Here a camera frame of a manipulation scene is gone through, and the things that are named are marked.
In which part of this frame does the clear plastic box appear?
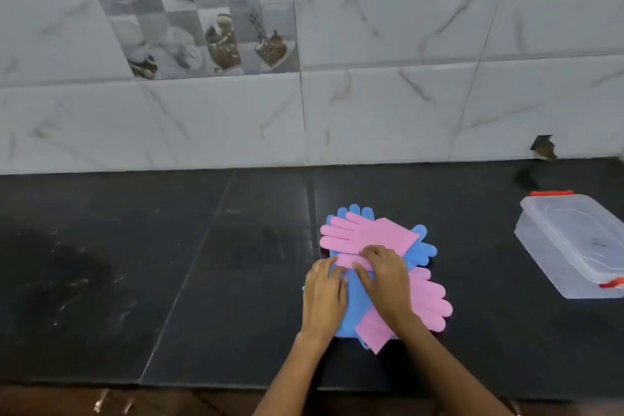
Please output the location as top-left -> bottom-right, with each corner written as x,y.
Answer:
514,211 -> 624,300

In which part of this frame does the person's left hand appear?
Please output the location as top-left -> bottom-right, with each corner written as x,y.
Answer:
301,257 -> 348,339

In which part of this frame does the person's right hand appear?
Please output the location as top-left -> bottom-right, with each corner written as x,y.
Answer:
353,244 -> 416,332

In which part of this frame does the clear plastic box lid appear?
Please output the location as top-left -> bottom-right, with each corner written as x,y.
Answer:
520,190 -> 624,290

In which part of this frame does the blue rubber glove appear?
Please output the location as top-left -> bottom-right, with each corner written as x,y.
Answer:
326,204 -> 406,351
302,224 -> 438,294

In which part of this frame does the person's left forearm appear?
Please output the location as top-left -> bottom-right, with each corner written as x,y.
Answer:
252,330 -> 338,416

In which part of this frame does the person's right forearm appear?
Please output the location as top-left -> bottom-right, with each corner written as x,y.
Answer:
392,315 -> 515,416

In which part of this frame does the pink rubber glove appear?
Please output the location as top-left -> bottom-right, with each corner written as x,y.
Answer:
354,266 -> 454,356
319,212 -> 420,271

